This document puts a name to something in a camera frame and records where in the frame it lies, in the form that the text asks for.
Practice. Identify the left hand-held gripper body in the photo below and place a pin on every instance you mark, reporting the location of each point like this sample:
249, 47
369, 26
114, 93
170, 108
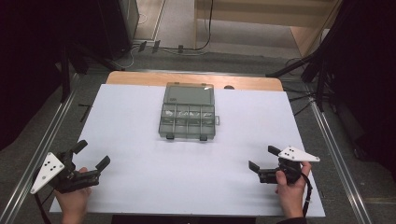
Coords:
48, 171

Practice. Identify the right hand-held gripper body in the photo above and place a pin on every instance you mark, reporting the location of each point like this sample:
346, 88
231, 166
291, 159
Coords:
295, 154

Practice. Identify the grey clear plastic organizer box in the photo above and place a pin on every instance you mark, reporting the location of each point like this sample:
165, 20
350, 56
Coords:
188, 115

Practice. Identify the person's left hand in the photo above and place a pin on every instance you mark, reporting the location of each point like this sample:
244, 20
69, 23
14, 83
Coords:
74, 205

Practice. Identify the person's right hand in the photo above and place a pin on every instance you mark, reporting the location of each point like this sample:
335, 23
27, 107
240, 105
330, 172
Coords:
292, 199

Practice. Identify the white table mat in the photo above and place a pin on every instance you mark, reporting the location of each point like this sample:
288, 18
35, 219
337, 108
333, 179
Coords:
140, 174

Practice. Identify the black metal stand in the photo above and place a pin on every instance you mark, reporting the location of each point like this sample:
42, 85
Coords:
320, 81
64, 77

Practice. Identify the dark round table grommet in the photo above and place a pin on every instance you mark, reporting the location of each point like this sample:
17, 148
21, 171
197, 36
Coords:
229, 87

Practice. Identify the wooden table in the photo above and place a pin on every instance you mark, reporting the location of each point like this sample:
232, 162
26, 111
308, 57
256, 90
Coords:
140, 78

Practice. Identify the dark curtain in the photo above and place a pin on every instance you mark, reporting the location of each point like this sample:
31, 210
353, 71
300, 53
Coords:
367, 77
28, 62

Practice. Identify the dark floor plug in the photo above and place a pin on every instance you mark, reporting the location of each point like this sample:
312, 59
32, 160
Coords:
142, 46

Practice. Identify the black cabinet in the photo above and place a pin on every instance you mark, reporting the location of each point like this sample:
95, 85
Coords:
120, 28

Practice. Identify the light wooden furniture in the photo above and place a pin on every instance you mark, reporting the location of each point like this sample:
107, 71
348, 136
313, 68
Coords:
264, 14

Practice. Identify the metal floor rail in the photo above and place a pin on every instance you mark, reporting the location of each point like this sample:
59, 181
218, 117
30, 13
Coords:
339, 161
40, 149

